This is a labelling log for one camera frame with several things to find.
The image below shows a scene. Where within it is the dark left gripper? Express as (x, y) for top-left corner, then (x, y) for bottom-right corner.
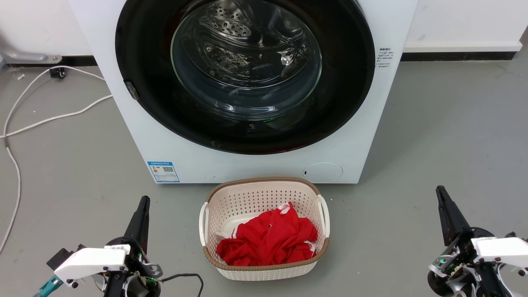
(103, 196), (163, 297)

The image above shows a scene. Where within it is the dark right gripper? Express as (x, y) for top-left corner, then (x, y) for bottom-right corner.
(427, 186), (512, 297)

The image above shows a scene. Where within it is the black round glass washer door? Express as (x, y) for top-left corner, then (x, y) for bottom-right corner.
(115, 0), (376, 156)

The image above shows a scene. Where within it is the white front-load washing machine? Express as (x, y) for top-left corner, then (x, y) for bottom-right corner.
(68, 0), (419, 184)

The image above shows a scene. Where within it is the metal door hinge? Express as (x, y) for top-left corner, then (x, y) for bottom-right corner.
(124, 80), (140, 101)

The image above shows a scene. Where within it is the blue energy label sticker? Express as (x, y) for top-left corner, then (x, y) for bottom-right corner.
(147, 161), (180, 183)

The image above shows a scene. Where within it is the cream perforated laundry basket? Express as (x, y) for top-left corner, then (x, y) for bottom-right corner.
(199, 177), (330, 282)

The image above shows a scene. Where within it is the red garment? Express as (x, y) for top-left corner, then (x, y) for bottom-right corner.
(216, 202), (319, 266)

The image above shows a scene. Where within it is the round white filter cover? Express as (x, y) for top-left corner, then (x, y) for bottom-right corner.
(302, 162), (344, 181)

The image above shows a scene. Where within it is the stainless steel washer drum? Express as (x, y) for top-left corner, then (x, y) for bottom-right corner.
(171, 0), (323, 121)

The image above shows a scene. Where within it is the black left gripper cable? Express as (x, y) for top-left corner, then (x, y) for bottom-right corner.
(160, 273), (205, 297)

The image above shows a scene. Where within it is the teal cable connector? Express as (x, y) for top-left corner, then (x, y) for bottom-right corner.
(34, 276), (63, 297)

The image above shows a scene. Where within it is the thin white cable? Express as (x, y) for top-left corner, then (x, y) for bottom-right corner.
(0, 66), (106, 253)

